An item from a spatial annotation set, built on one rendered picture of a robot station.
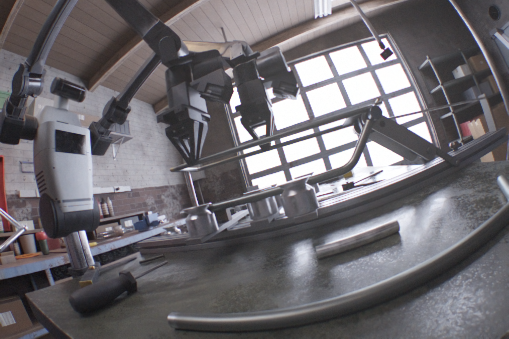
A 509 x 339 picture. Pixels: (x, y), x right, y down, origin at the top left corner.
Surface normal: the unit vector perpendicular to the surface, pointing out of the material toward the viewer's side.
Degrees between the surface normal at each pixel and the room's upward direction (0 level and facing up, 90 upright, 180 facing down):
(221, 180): 90
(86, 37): 174
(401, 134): 90
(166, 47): 109
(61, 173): 90
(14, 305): 94
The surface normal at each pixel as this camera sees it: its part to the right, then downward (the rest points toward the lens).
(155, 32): 0.10, 0.12
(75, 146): 0.94, -0.30
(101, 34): 0.37, 0.91
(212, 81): -0.29, -0.08
